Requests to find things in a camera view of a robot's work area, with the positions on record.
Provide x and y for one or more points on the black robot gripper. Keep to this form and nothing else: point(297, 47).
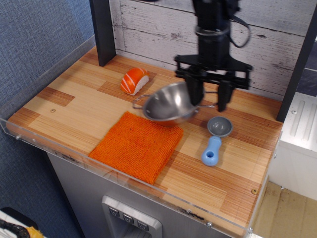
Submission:
point(213, 64)

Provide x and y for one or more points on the stainless steel bowl with handles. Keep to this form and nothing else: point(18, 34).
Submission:
point(169, 106)

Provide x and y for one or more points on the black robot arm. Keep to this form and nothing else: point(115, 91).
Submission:
point(214, 18)

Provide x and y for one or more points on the blue grey toy scoop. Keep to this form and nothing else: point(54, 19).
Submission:
point(218, 127)

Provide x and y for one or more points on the toy salmon nigiri sushi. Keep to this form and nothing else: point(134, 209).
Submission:
point(133, 81)

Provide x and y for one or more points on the orange folded cloth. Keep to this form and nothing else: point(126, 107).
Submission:
point(138, 147)

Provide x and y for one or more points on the white toy sink counter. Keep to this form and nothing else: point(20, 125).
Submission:
point(294, 163)

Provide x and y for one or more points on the grey cabinet with button panel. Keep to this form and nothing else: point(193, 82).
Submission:
point(108, 206)

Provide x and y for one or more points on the yellow object bottom left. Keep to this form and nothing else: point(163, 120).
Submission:
point(34, 233)

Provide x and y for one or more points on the right dark vertical post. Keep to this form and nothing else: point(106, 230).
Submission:
point(299, 68)

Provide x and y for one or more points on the clear acrylic guard rail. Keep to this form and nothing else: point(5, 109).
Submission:
point(71, 115)

